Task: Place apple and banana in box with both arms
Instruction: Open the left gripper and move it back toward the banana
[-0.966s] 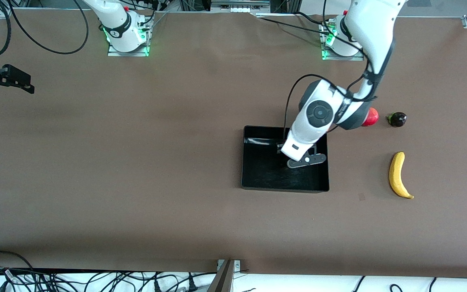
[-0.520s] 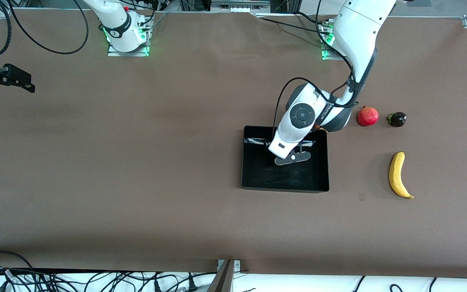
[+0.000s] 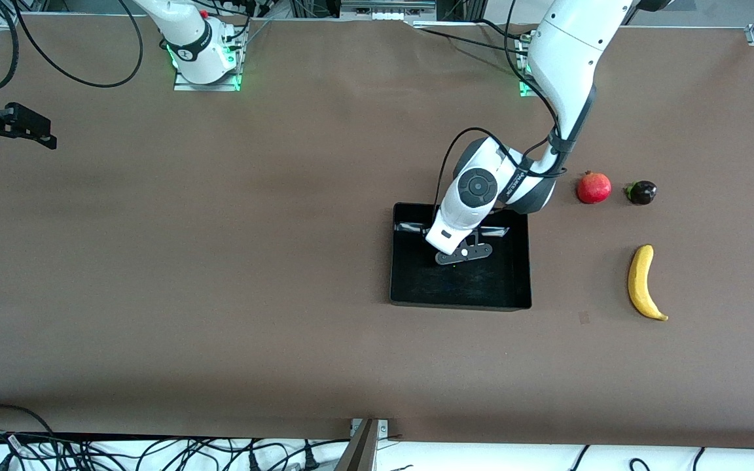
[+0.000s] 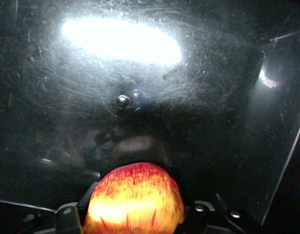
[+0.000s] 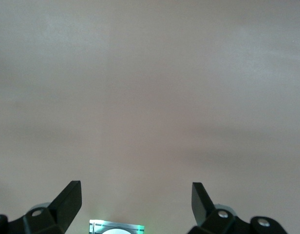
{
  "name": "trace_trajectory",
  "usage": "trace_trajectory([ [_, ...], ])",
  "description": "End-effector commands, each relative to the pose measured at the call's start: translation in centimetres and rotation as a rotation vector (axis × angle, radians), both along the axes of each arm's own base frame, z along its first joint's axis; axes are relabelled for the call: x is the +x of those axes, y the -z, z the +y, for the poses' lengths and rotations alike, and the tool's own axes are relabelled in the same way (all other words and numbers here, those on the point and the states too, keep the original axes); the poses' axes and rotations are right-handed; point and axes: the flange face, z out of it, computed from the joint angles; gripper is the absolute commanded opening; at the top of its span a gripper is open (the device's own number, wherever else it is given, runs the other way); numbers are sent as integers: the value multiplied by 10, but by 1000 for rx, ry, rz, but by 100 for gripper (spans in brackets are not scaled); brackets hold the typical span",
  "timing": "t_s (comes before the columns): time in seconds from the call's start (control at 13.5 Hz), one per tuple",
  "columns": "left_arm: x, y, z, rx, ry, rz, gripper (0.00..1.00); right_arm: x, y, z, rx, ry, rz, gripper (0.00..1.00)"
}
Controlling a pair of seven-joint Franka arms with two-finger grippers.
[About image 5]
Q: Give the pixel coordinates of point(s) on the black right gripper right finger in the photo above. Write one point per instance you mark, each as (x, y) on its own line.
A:
(208, 219)

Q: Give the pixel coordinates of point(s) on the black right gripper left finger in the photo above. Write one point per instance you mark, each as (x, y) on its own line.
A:
(60, 209)

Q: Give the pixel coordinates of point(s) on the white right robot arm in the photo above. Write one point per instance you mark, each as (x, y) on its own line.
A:
(116, 232)

